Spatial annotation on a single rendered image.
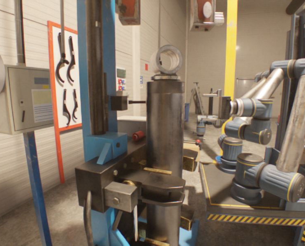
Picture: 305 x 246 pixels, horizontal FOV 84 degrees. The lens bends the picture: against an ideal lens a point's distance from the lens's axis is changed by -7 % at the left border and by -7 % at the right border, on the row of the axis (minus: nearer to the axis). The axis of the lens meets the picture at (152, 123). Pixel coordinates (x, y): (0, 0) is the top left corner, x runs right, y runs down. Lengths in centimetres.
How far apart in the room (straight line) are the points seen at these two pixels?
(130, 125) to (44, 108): 63
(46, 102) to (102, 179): 75
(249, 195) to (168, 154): 89
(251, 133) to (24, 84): 138
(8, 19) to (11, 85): 158
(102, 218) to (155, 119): 56
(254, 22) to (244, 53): 171
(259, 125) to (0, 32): 263
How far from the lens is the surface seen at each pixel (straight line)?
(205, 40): 1211
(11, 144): 265
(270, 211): 168
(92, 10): 108
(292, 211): 175
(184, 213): 149
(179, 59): 99
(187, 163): 122
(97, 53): 102
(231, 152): 206
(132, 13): 104
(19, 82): 129
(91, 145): 102
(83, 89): 120
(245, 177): 158
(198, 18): 104
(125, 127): 148
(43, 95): 137
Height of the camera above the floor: 142
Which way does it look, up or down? 10 degrees down
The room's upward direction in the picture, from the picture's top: straight up
